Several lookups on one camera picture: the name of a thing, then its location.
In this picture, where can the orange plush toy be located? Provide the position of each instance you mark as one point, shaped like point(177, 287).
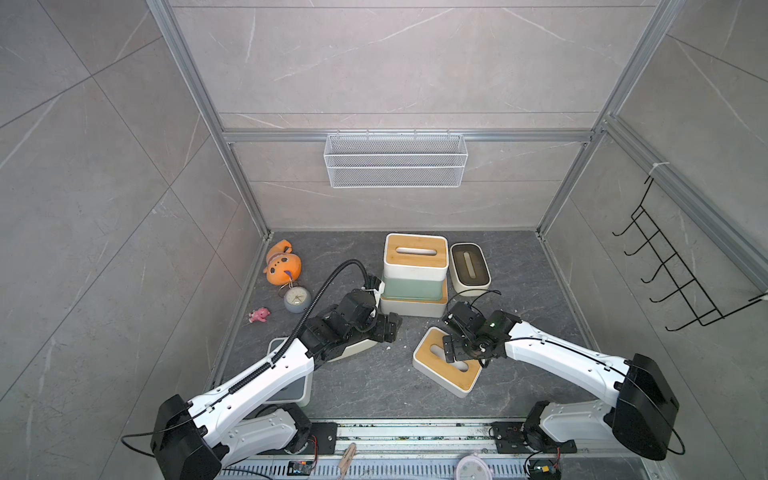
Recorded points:
point(283, 266)

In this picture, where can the pink round object front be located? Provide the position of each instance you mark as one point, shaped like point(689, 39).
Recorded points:
point(472, 467)

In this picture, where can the cream box dark lid left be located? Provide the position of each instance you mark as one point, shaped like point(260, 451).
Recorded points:
point(355, 348)

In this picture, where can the wooden brush handle front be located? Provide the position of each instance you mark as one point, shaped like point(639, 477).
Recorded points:
point(346, 461)

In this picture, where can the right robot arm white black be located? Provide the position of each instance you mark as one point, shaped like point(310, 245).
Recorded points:
point(633, 403)

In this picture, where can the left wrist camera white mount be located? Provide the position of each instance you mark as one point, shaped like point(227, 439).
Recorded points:
point(375, 286)

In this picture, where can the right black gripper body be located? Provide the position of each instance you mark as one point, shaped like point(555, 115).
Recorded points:
point(461, 348)

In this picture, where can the white wire mesh basket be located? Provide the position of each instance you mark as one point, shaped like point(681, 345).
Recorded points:
point(412, 160)

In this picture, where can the black wire hook rack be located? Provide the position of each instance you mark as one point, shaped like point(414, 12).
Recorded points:
point(670, 262)

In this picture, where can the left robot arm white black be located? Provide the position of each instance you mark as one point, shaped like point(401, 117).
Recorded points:
point(197, 438)

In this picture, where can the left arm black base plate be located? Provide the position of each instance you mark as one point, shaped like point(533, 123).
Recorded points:
point(323, 439)

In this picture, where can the small circuit board front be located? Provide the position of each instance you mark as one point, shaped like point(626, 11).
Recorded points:
point(300, 468)

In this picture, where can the grey lid white tissue box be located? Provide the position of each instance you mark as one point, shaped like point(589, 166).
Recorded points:
point(298, 392)

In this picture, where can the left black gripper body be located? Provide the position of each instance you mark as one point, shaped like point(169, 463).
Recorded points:
point(374, 329)

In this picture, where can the cream box dark lid back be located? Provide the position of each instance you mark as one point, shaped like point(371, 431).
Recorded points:
point(470, 275)

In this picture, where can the cream box dark lid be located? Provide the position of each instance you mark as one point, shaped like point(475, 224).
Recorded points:
point(355, 348)
point(470, 275)

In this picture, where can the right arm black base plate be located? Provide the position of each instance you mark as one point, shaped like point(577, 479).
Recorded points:
point(516, 437)

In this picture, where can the green tissue box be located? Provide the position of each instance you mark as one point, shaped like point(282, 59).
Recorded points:
point(413, 289)

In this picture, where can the small bamboo lid tissue box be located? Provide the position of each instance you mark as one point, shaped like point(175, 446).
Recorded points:
point(416, 257)

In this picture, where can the small pink toy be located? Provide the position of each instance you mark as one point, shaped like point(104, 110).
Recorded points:
point(259, 315)

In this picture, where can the large bamboo lid tissue box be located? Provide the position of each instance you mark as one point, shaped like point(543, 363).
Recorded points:
point(417, 308)

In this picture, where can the small grey alarm clock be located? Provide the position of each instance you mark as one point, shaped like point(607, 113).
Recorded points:
point(297, 299)

